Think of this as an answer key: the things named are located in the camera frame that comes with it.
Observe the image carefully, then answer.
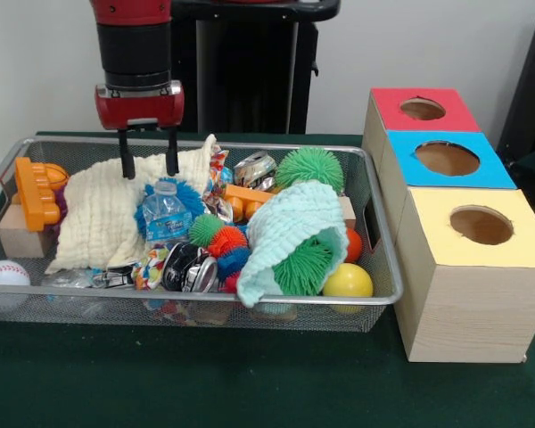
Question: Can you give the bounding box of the mint knitted cloth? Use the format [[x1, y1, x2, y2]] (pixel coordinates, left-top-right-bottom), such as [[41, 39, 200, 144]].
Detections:
[[235, 181, 350, 309]]

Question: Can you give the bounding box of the wooden box with three holes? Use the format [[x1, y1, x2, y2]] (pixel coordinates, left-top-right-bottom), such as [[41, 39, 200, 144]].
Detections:
[[361, 87, 535, 365]]

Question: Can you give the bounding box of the yellow ball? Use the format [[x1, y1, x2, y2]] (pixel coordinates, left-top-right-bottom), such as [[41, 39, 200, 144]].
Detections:
[[322, 262, 375, 299]]

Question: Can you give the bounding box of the green spiky ball with eyes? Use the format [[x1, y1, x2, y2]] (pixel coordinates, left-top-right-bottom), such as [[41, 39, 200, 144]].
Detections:
[[275, 147, 344, 195]]

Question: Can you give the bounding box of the black standing panel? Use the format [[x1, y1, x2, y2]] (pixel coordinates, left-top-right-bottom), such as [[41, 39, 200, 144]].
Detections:
[[494, 7, 535, 155]]

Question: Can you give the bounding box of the multicolour spiky caterpillar toy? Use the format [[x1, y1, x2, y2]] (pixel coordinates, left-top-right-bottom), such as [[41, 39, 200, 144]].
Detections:
[[187, 213, 253, 293]]

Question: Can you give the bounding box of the clear plastic water bottle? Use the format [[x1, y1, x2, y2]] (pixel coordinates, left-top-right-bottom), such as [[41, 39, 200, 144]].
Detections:
[[141, 180, 193, 246]]

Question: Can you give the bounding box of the clear mesh bin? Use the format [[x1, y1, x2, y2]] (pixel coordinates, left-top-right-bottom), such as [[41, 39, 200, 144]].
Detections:
[[0, 136, 405, 333]]

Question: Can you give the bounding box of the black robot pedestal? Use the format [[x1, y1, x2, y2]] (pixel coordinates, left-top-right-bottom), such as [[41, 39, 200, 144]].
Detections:
[[153, 0, 342, 135]]

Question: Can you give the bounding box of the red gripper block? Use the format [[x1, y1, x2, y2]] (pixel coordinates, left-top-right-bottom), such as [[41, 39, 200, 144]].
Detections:
[[93, 79, 185, 180]]

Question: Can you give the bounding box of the white baseball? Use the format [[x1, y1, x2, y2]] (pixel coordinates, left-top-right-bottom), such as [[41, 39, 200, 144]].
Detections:
[[0, 260, 31, 312]]

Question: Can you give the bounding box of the cream knitted cloth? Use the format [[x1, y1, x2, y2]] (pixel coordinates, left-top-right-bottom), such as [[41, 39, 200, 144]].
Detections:
[[44, 133, 218, 276]]

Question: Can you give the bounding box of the orange toy building brick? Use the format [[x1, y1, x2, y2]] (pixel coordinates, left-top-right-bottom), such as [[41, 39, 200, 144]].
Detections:
[[13, 156, 62, 232]]

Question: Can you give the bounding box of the crushed black can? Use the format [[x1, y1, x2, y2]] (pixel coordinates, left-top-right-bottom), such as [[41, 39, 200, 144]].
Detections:
[[162, 243, 218, 294]]

